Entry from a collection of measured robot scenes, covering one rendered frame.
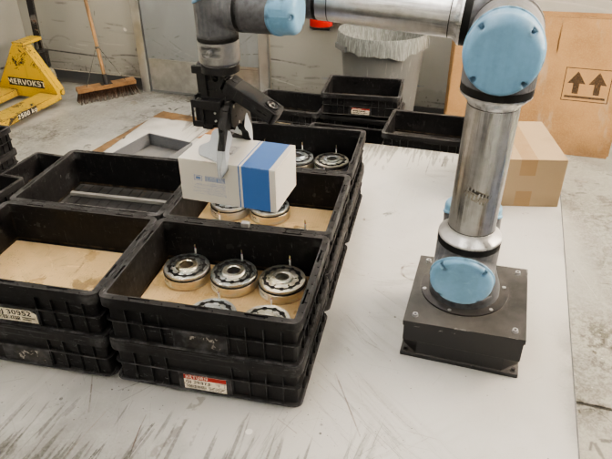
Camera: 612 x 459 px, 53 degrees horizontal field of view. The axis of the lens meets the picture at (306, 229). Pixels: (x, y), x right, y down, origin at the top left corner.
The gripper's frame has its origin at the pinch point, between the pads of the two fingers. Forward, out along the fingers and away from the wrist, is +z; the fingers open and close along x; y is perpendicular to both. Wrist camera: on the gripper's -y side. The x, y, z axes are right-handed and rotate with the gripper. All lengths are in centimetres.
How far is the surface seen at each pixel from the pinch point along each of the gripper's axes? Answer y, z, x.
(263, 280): -5.1, 25.5, 3.4
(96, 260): 36.8, 28.1, 3.6
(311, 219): -6.0, 28.6, -28.9
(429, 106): -3, 101, -314
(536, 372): -64, 42, -3
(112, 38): 246, 71, -314
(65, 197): 63, 28, -20
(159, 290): 16.8, 28.3, 9.8
